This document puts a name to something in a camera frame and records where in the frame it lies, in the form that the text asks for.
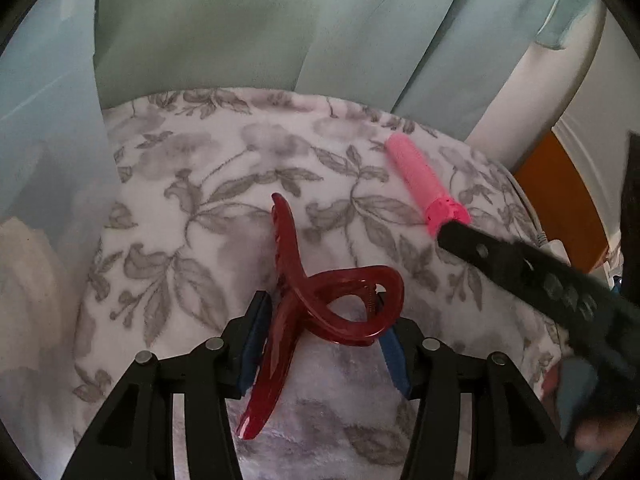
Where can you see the pale green curtain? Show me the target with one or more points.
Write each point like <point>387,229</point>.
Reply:
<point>300,25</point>

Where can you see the grey floral blanket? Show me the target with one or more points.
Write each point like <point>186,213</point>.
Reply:
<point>225,170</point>

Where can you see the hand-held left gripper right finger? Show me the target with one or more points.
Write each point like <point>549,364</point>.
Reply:
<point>395,360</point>

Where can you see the person's right hand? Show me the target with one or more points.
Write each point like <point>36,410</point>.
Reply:
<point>595,437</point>

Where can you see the translucent plastic container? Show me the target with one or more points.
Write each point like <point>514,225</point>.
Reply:
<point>50,135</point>

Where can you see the white power strip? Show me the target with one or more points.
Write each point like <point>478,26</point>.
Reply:
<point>555,249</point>

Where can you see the orange wooden furniture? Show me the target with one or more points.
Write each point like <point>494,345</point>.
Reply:
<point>560,185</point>

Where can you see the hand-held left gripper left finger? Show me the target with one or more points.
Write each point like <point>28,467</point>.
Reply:
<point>252,350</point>

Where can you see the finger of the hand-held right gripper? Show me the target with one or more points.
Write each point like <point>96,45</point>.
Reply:
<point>500,260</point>

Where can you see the red hair claw clip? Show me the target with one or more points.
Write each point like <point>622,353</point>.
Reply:
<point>280,360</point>

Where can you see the pink hair roller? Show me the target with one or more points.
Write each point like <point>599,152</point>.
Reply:
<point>415,170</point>

